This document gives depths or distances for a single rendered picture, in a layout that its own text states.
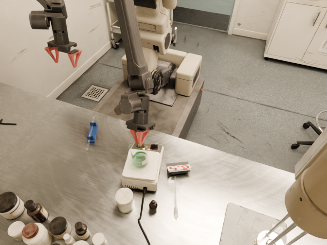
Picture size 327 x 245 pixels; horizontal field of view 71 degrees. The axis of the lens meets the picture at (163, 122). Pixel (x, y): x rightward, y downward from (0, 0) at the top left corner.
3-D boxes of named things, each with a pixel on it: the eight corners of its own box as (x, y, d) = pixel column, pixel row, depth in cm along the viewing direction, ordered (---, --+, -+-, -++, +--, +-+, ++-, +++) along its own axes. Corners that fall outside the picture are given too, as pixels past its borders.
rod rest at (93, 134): (90, 126, 107) (89, 120, 105) (98, 125, 107) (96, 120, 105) (87, 143, 100) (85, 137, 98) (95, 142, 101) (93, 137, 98)
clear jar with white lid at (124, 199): (137, 208, 81) (136, 198, 75) (122, 217, 79) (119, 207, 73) (130, 194, 85) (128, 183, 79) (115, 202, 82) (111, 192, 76)
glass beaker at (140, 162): (151, 157, 86) (151, 143, 80) (146, 171, 82) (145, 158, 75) (133, 153, 87) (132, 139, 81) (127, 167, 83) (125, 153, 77)
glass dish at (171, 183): (177, 176, 90) (178, 173, 88) (184, 188, 87) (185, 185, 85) (165, 181, 88) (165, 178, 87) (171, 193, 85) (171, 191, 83)
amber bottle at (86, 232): (78, 233, 75) (70, 223, 69) (88, 226, 77) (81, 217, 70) (81, 243, 73) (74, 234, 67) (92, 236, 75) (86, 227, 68)
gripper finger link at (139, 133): (140, 150, 89) (141, 127, 86) (125, 145, 92) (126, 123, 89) (149, 145, 94) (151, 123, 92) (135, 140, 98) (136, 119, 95)
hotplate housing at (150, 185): (134, 146, 100) (132, 134, 94) (164, 149, 99) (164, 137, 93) (120, 194, 85) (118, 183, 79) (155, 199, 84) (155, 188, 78)
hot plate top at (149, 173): (129, 149, 89) (129, 148, 88) (160, 153, 88) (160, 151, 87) (121, 177, 81) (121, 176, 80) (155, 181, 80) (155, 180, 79)
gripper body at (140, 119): (146, 131, 85) (148, 113, 83) (124, 126, 90) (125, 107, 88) (155, 127, 91) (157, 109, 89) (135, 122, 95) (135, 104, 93)
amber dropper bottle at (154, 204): (154, 216, 79) (154, 207, 74) (147, 210, 81) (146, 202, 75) (159, 208, 81) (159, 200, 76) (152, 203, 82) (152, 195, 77)
